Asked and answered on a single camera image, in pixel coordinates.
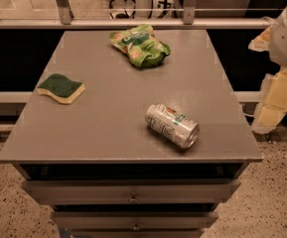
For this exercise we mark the metal railing frame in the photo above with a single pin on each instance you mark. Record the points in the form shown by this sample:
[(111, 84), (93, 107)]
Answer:
[(60, 14)]

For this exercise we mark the grey drawer cabinet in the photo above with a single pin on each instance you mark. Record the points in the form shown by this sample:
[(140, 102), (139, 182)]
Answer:
[(104, 135)]

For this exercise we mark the green snack bag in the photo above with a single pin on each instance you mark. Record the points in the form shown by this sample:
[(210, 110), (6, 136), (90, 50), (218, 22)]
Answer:
[(141, 46)]

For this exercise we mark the green and yellow sponge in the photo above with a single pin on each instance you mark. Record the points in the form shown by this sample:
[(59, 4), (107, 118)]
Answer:
[(61, 88)]

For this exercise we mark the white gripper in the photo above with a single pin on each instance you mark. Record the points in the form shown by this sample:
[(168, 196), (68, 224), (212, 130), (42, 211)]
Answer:
[(272, 104)]

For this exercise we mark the silver soda can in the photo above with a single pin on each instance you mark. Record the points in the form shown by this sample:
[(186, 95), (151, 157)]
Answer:
[(174, 126)]

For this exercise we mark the upper grey drawer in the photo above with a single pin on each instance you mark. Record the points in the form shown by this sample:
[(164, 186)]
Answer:
[(74, 192)]

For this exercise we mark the grey drawer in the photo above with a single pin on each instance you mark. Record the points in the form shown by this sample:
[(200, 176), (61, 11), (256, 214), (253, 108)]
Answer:
[(74, 192), (134, 221)]

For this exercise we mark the lower grey drawer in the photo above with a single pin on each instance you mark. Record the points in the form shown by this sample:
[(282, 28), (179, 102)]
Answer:
[(134, 221)]

